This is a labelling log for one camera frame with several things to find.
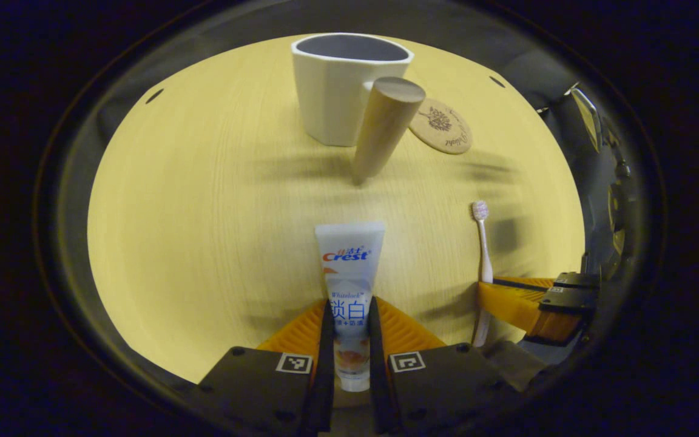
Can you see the wooden desktop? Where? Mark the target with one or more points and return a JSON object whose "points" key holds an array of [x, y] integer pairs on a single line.
{"points": [[204, 243]]}

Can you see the white toothbrush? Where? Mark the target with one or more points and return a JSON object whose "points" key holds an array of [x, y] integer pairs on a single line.
{"points": [[484, 255]]}

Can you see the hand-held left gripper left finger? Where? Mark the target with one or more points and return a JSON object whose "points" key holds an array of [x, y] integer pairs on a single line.
{"points": [[327, 364]]}

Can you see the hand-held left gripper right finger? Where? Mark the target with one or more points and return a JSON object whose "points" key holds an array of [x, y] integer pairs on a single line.
{"points": [[376, 364]]}

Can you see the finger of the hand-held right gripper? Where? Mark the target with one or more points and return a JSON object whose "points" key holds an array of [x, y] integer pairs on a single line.
{"points": [[577, 280], [568, 301]]}

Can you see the white toothpaste tube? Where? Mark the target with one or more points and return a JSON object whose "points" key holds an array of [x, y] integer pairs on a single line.
{"points": [[349, 273]]}

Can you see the round wooden coaster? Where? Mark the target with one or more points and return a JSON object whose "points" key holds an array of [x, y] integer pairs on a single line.
{"points": [[446, 130]]}

